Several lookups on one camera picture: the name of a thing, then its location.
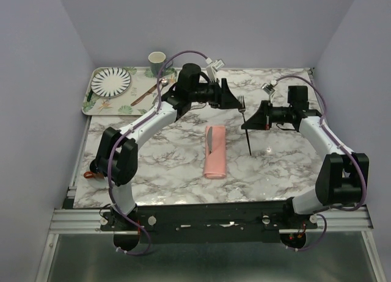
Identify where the silver spoon on tray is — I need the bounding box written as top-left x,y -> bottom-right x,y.
152,78 -> 169,105

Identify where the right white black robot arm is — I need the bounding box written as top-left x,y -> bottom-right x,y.
241,85 -> 369,228

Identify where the orange patterned teacup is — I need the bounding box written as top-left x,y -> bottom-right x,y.
83,171 -> 95,179

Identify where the pink cloth napkin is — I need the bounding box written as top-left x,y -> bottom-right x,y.
203,125 -> 227,179

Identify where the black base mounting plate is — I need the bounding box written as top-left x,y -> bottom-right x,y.
100,200 -> 317,244

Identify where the green ceramic mug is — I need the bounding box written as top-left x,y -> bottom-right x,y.
148,51 -> 167,78

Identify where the aluminium rail frame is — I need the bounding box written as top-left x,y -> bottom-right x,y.
35,186 -> 386,281

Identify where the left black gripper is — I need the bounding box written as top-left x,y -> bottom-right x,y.
188,78 -> 242,109

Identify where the silver table knife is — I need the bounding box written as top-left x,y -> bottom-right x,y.
206,126 -> 213,155

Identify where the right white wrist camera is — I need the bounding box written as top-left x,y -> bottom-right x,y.
261,80 -> 278,101

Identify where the leaf pattern serving tray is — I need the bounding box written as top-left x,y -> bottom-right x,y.
81,67 -> 178,116

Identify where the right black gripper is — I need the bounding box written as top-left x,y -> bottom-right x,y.
241,100 -> 293,130

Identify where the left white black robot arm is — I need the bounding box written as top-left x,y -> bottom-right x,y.
90,63 -> 241,230

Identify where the black silver fork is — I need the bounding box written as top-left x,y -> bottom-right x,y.
238,95 -> 252,156

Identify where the copper knife on tray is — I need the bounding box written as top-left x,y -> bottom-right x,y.
131,84 -> 157,106

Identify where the striped white plate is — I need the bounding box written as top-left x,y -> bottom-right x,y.
90,67 -> 131,98

